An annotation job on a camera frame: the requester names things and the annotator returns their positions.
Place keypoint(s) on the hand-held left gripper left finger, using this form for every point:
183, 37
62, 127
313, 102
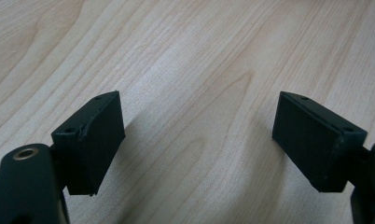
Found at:
89, 146

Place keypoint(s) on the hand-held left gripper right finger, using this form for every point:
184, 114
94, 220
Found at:
316, 146

